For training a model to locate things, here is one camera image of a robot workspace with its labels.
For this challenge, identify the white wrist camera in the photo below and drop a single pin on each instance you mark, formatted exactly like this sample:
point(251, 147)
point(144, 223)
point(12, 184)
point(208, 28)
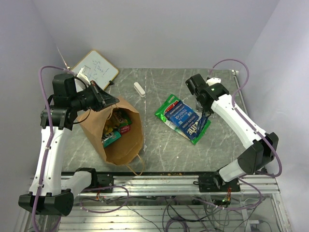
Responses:
point(83, 77)
point(212, 81)

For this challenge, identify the brown paper bag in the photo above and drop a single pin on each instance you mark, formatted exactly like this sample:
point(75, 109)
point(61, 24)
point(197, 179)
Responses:
point(125, 150)

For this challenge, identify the white eraser block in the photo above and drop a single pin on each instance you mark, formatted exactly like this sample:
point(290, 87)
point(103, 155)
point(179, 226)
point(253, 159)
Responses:
point(139, 89)

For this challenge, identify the small red snack packet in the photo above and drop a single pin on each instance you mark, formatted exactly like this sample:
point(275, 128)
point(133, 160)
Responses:
point(124, 129)

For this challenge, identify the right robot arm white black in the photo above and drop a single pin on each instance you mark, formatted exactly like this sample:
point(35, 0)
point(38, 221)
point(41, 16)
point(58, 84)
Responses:
point(259, 145)

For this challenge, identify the green snack packet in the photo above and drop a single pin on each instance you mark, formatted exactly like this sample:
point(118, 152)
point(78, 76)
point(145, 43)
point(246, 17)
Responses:
point(118, 118)

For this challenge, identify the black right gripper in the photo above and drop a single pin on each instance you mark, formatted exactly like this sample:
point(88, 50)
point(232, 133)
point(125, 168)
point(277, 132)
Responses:
point(207, 111)

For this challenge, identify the teal Fox's mint candy bag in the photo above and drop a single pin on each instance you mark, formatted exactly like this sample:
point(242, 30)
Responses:
point(109, 138)

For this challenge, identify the blue salt vinegar chips bag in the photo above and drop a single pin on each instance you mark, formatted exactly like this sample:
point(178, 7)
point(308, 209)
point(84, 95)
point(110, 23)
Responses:
point(185, 118)

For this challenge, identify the green cassava chips bag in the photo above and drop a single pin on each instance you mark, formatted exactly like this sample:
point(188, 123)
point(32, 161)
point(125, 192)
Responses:
point(171, 101)

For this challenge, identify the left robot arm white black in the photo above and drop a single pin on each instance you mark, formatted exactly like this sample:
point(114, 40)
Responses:
point(53, 145)

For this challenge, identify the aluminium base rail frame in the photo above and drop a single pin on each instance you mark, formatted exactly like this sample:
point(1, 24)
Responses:
point(91, 201)

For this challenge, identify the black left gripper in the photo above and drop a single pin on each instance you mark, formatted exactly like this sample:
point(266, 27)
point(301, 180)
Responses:
point(102, 99)

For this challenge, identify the small whiteboard yellow frame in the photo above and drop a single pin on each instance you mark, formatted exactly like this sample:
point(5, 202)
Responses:
point(97, 68)

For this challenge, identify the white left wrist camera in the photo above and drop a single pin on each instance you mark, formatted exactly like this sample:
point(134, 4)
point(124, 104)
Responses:
point(83, 77)

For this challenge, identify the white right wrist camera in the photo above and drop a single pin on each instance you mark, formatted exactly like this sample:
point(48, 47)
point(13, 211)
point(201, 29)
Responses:
point(212, 81)

